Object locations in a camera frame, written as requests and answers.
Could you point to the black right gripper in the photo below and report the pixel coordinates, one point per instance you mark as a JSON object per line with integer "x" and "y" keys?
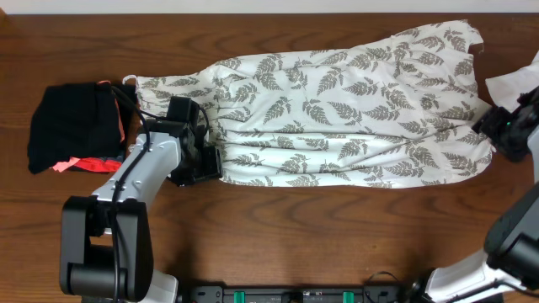
{"x": 488, "y": 124}

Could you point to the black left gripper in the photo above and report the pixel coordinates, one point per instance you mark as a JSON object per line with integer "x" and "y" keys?
{"x": 209, "y": 164}

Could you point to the white fern print garment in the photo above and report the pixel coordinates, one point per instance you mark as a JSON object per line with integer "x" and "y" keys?
{"x": 393, "y": 114}

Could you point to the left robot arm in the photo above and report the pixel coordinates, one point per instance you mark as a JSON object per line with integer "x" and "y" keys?
{"x": 106, "y": 247}

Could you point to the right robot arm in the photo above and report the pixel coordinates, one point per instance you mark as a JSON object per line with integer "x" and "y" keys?
{"x": 508, "y": 260}

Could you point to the plain white cloth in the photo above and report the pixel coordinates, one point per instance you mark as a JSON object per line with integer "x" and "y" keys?
{"x": 506, "y": 89}

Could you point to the folded black and coral garment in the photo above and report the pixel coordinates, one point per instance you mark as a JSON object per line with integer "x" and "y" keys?
{"x": 81, "y": 127}

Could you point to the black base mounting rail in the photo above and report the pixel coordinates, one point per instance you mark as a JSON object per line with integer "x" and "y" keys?
{"x": 381, "y": 287}

